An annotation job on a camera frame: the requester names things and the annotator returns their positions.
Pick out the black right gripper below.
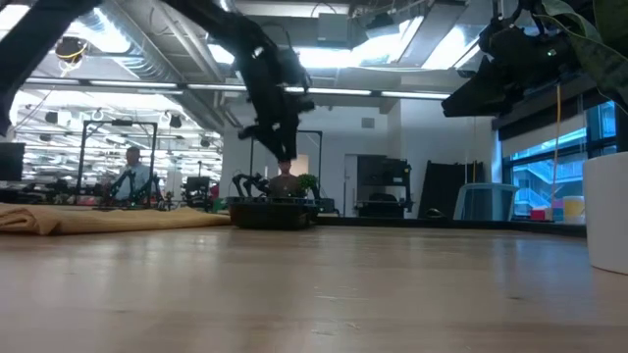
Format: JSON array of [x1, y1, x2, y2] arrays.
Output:
[[441, 22, 580, 118]]

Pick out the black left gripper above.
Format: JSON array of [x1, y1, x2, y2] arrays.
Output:
[[235, 33, 315, 163]]

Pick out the person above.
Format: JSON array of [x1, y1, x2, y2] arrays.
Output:
[[115, 145, 153, 202], [268, 157, 303, 198]]

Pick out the small green potted plant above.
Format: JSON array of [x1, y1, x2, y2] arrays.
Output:
[[296, 173, 319, 197]]

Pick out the black plastic food container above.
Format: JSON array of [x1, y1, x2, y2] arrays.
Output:
[[226, 195, 320, 231]]

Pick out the small black monitor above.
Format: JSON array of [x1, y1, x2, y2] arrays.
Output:
[[184, 176, 211, 198]]

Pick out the black leaning panel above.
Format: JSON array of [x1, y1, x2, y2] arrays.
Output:
[[418, 160, 486, 220]]

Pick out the ceiling strip light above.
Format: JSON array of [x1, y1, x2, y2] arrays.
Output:
[[19, 76, 185, 95], [284, 86, 452, 102]]

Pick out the black equipment rack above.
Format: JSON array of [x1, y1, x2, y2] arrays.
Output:
[[356, 155, 414, 219]]

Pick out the large green plant leaves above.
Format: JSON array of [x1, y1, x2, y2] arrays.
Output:
[[534, 0, 628, 114]]

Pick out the yellow cup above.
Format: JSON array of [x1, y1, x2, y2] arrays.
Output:
[[562, 195, 586, 225]]

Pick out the white plant pot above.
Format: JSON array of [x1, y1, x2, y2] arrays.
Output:
[[582, 150, 628, 276]]

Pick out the yellow waffle cloth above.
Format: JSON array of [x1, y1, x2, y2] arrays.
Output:
[[0, 202, 232, 236]]

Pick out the black computer monitor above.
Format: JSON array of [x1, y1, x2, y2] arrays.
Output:
[[0, 141, 26, 182]]

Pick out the black robot station frame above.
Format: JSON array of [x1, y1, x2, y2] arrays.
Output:
[[249, 129, 324, 212], [78, 120, 159, 210]]

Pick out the black ceiling dome camera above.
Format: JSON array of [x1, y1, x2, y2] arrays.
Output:
[[53, 36, 88, 64]]

